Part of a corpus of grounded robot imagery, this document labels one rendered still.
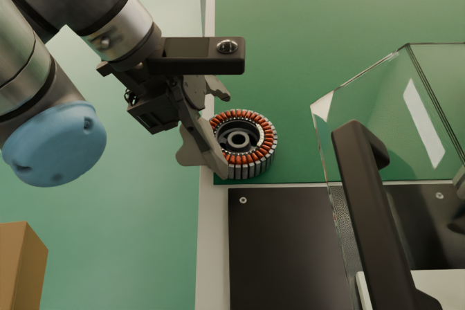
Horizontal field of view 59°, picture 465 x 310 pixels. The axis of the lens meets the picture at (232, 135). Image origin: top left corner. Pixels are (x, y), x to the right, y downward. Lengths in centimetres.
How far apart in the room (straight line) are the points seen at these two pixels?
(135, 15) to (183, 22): 179
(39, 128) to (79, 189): 126
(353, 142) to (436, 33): 72
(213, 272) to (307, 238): 12
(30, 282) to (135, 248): 89
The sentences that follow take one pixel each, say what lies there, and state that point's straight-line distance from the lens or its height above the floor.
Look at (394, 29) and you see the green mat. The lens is 91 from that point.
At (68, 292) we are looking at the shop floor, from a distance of 140.
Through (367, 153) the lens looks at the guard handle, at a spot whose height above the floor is 106.
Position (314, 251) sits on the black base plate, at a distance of 52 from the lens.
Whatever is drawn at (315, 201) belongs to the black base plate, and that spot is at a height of 77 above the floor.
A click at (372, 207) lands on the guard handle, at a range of 20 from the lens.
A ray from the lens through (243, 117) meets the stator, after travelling 61.
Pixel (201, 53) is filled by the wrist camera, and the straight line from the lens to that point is 48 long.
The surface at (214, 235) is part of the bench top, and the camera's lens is 54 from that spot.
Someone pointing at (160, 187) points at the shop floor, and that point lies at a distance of 150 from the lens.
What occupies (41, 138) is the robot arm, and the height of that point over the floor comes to 101.
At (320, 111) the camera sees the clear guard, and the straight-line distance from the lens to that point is 31.
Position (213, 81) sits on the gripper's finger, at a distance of 58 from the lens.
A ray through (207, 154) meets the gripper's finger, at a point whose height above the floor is 83.
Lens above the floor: 123
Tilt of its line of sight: 49 degrees down
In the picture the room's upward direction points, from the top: straight up
